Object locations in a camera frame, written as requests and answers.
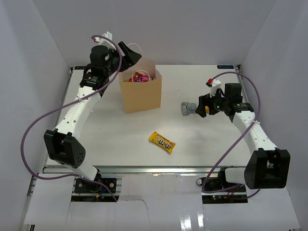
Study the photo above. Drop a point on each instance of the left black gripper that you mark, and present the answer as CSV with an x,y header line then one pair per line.
x,y
130,58

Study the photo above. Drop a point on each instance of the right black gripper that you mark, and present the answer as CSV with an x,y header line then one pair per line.
x,y
205,100

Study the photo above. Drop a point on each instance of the colourful Fox's candy bag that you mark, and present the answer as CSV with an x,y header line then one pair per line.
x,y
130,79

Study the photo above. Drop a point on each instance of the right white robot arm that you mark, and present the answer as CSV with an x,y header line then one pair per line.
x,y
268,165

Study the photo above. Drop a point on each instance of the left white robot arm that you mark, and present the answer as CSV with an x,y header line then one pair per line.
x,y
62,143

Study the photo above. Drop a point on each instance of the brown paper bag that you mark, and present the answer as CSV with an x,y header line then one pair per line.
x,y
139,97

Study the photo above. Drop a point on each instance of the silver foil snack packet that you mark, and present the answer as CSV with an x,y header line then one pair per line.
x,y
188,108

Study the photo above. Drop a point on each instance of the yellow M&M's packet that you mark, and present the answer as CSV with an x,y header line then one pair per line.
x,y
162,142

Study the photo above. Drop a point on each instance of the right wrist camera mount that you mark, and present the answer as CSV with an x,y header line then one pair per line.
x,y
214,85

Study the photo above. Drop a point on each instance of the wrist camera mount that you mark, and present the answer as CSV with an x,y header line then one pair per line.
x,y
214,85
104,40

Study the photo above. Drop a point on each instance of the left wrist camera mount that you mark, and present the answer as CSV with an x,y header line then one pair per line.
x,y
104,40

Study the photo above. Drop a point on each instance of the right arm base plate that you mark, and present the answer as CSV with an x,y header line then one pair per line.
x,y
218,194

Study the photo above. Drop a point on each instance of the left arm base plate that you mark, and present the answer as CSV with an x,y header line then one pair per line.
x,y
82,186

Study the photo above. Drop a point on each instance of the aluminium table frame rail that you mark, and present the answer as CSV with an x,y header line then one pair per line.
x,y
135,169

